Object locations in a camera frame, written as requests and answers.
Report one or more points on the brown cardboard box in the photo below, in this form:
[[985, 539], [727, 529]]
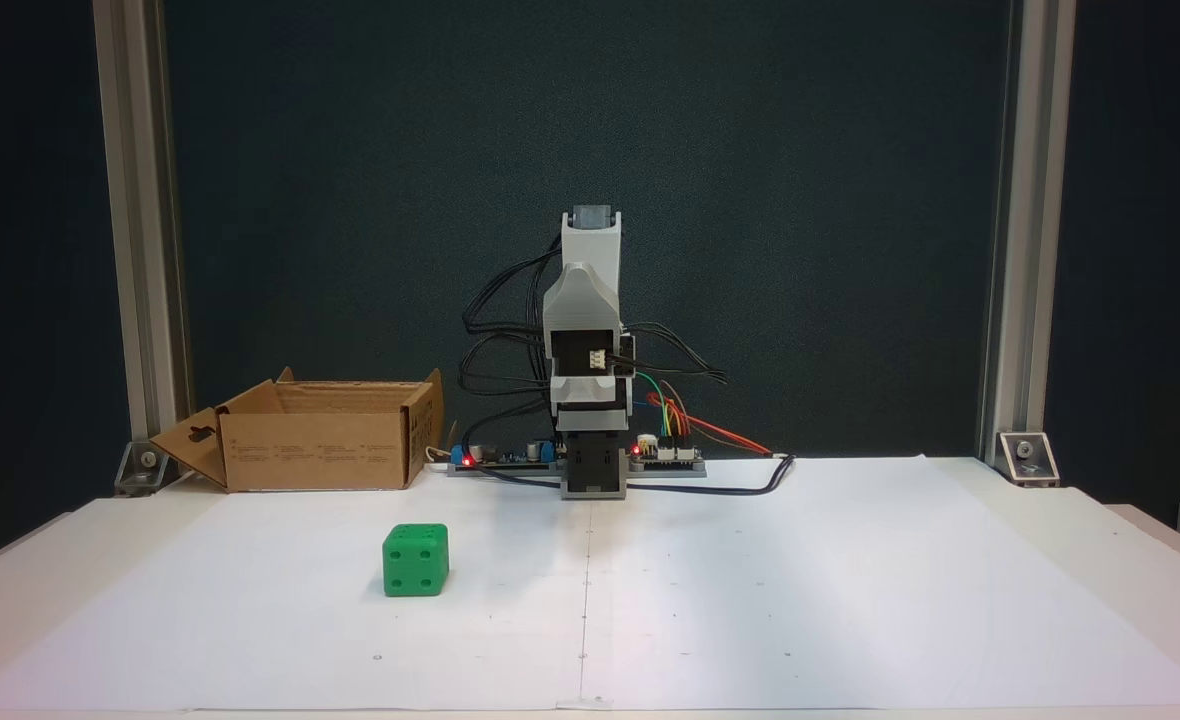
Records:
[[320, 455]]

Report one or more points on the metal corner bracket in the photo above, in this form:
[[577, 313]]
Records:
[[145, 466], [1028, 460]]

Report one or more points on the blue power converter board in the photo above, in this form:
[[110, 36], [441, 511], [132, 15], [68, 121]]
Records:
[[540, 452]]

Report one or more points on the green die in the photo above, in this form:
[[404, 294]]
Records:
[[415, 565]]

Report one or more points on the grey board mounting plate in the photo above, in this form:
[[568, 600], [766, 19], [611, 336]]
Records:
[[690, 470]]

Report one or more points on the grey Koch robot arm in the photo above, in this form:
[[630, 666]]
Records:
[[590, 300]]

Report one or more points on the aluminium frame post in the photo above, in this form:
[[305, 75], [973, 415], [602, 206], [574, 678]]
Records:
[[1025, 250], [140, 250]]

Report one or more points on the motor controller circuit board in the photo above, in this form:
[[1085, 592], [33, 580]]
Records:
[[670, 455]]

